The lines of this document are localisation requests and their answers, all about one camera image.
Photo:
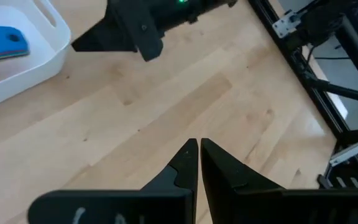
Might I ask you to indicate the black aluminium rig frame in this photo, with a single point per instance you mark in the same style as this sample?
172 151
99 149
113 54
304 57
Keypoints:
294 59

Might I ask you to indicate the white plastic basket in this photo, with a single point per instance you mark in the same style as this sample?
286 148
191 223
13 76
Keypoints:
51 56

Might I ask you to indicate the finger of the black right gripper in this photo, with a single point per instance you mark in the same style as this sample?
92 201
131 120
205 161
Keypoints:
104 39

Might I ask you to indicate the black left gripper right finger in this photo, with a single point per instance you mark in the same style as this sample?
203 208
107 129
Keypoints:
275 208

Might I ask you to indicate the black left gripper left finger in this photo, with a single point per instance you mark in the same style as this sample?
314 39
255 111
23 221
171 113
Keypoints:
120 208

